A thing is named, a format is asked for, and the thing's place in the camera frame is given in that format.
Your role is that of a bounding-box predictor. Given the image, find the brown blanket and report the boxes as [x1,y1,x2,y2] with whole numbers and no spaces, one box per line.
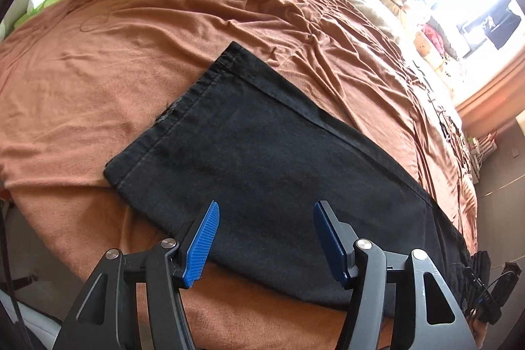
[0,0,479,350]

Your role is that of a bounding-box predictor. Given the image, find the dark hanging clothes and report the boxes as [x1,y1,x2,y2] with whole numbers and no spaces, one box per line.
[487,0,522,50]

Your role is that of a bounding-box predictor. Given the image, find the red cloth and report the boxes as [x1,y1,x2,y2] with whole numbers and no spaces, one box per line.
[422,24,446,52]

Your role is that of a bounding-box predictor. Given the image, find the black pants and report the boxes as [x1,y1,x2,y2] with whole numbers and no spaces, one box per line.
[102,41,473,314]

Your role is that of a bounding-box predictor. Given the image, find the pink curtain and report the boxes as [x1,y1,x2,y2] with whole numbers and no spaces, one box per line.
[454,57,525,131]

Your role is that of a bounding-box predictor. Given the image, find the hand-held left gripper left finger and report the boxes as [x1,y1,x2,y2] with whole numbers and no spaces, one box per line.
[53,200,220,350]

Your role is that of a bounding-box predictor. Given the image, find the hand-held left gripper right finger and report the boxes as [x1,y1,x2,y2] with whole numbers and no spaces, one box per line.
[314,200,478,350]

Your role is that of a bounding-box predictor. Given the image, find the cream nightstand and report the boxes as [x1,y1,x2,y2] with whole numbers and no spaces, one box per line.
[468,131,499,185]

